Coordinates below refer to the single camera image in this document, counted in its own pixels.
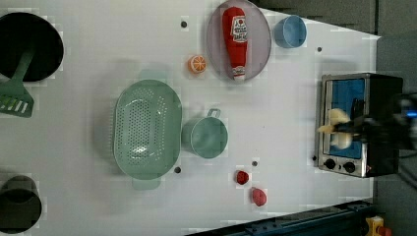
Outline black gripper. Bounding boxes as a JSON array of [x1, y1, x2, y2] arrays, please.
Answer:
[[333, 97, 397, 146]]

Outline peeled yellow toy banana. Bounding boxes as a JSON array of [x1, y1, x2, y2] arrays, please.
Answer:
[[318, 108, 353, 149]]

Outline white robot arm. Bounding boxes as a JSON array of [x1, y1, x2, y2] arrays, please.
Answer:
[[329, 92, 416, 177]]

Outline green mug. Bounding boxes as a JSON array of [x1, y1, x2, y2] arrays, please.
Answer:
[[181, 108, 228, 159]]

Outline yellow red button box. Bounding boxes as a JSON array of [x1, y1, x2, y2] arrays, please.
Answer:
[[366, 216, 392, 236]]

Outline blue bowl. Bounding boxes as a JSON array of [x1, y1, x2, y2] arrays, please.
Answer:
[[272, 15, 307, 48]]

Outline red strawberry toy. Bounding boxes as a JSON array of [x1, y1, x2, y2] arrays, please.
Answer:
[[236, 170, 249, 185]]

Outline grey oval plate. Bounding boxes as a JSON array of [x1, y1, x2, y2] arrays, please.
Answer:
[[206, 0, 271, 81]]

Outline red ketchup bottle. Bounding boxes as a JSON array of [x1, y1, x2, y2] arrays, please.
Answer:
[[222, 7, 248, 81]]

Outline orange slice toy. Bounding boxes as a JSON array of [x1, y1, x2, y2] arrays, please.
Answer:
[[187, 55, 207, 75]]

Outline green colander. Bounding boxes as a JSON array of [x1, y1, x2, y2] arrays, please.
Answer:
[[112, 70, 182, 191]]

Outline green spatula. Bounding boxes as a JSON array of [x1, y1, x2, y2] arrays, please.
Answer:
[[0, 49, 34, 118]]

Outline black cylinder cup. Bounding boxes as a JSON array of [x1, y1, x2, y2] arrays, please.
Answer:
[[0, 175, 42, 234]]

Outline black utensil holder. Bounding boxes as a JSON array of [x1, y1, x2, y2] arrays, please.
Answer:
[[0, 12, 64, 83]]

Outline blue metal frame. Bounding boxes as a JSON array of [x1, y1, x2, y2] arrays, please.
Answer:
[[189, 201, 376, 236]]

